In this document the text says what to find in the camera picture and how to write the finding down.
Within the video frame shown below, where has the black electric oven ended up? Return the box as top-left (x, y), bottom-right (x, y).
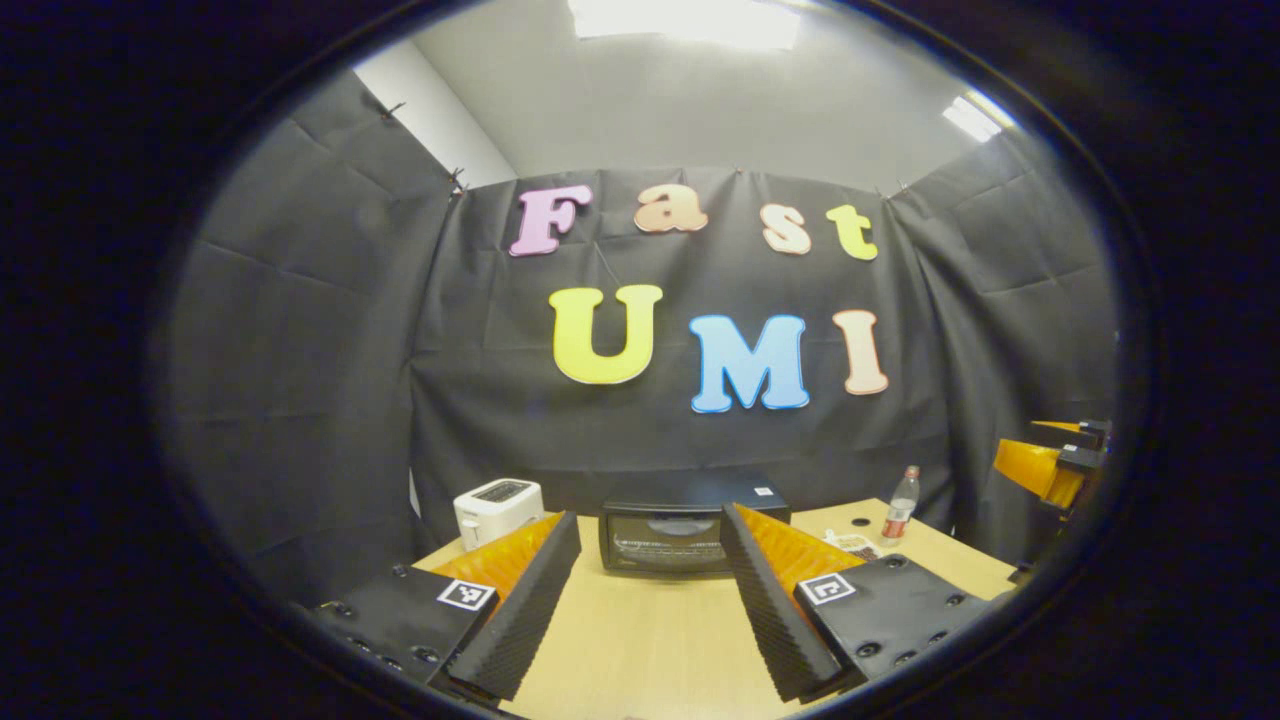
top-left (598, 470), bottom-right (791, 578)

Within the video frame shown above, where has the black backdrop cloth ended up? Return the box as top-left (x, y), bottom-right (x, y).
top-left (150, 70), bottom-right (1121, 606)

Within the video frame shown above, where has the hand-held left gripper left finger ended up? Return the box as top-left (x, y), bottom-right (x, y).
top-left (315, 511), bottom-right (582, 703)

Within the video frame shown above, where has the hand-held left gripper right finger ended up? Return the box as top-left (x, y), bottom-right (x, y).
top-left (720, 503), bottom-right (996, 704)

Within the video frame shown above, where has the white toaster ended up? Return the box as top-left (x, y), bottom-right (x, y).
top-left (453, 479), bottom-right (546, 551)

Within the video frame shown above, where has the large ceiling light panel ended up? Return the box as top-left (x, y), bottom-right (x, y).
top-left (568, 0), bottom-right (801, 51)

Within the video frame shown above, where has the clear bottle with red label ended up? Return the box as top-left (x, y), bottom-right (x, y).
top-left (880, 465), bottom-right (921, 548)

